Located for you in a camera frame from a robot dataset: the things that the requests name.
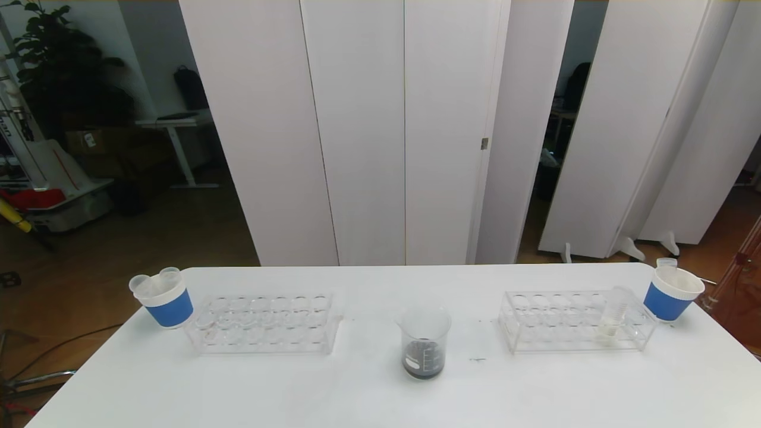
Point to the white partition panel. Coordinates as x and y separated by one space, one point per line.
713 148
618 119
684 107
255 119
517 119
446 119
362 119

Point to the transparent acrylic frame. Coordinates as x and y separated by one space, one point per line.
743 279

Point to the dark floor socket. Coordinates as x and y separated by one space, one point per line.
10 279

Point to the black chair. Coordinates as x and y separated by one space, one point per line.
576 86

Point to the blue and white paper cup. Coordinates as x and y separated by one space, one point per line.
666 300
171 310

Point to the dark green potted plant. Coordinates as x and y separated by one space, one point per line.
65 77

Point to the white flat board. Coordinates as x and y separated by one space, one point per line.
59 166

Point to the clear acrylic test tube rack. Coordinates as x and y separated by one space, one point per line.
267 343
571 343

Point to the clear glass beaker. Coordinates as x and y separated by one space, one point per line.
425 333

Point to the black backpack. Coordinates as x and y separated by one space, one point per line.
190 89

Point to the white standing desk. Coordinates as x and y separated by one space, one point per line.
172 123

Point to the metal chair base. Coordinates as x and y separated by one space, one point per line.
41 378

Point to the red plastic item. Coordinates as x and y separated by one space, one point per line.
35 199

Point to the brown cardboard box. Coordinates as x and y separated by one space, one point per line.
101 142

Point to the black bin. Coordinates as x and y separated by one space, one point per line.
131 199

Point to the blue pigment test tube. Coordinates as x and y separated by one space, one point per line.
170 274

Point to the grey plastic crate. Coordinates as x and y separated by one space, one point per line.
77 215

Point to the white upright machine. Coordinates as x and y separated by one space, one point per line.
12 131

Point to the white partition foot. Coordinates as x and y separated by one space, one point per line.
631 248
670 244
566 254

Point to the red pigment test tube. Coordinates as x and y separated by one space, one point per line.
667 262
141 284

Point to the pale liquid test tube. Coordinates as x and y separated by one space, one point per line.
612 321

